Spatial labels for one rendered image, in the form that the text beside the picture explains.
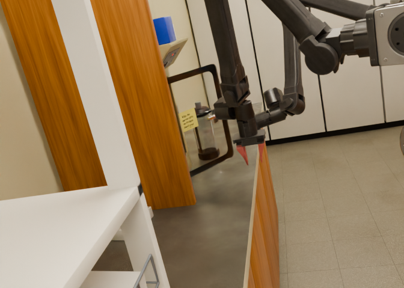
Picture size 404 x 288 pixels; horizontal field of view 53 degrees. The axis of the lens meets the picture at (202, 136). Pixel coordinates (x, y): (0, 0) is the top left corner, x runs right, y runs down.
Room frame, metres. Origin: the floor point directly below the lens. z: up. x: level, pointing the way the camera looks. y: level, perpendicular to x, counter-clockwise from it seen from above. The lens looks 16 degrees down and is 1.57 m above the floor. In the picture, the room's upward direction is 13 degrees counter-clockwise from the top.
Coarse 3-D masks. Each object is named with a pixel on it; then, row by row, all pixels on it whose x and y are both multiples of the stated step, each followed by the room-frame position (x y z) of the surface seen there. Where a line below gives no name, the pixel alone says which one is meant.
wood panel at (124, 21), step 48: (0, 0) 1.47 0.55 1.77; (48, 0) 1.43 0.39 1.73; (96, 0) 1.39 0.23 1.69; (144, 0) 1.36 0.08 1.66; (48, 48) 1.44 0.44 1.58; (144, 48) 1.37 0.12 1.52; (48, 96) 1.46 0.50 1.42; (144, 96) 1.38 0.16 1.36; (144, 144) 1.39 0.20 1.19; (144, 192) 1.40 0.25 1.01; (192, 192) 1.36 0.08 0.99
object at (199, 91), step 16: (176, 80) 1.52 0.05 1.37; (192, 80) 1.56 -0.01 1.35; (208, 80) 1.60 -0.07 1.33; (176, 96) 1.51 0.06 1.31; (192, 96) 1.55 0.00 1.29; (208, 96) 1.59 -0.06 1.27; (176, 112) 1.50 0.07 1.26; (208, 112) 1.58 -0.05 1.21; (208, 128) 1.57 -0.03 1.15; (224, 128) 1.62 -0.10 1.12; (192, 144) 1.52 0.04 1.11; (208, 144) 1.57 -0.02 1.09; (224, 144) 1.61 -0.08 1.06; (192, 160) 1.51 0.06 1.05; (208, 160) 1.56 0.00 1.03; (224, 160) 1.60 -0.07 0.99; (192, 176) 1.50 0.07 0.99
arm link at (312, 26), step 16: (272, 0) 1.02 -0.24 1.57; (288, 0) 1.00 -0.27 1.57; (288, 16) 1.01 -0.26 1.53; (304, 16) 0.99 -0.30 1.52; (304, 32) 0.99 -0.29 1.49; (320, 32) 1.02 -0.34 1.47; (304, 48) 0.98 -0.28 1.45; (320, 48) 0.95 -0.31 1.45; (320, 64) 0.96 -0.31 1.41; (336, 64) 0.95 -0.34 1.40
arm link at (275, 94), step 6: (270, 90) 1.53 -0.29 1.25; (276, 90) 1.52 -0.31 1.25; (264, 96) 1.54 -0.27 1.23; (270, 96) 1.51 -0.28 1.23; (276, 96) 1.51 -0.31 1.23; (282, 96) 1.51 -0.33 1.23; (270, 102) 1.50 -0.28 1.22; (282, 102) 1.44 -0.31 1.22; (288, 102) 1.43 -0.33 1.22; (282, 108) 1.44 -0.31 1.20; (288, 108) 1.43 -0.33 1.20; (288, 114) 1.47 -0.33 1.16; (294, 114) 1.48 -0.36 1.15
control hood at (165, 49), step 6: (186, 36) 1.72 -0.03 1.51; (174, 42) 1.51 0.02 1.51; (180, 42) 1.59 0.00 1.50; (162, 48) 1.44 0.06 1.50; (168, 48) 1.43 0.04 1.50; (174, 48) 1.54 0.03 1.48; (180, 48) 1.69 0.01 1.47; (162, 54) 1.44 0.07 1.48; (162, 60) 1.44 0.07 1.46; (174, 60) 1.74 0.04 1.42; (168, 66) 1.68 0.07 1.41
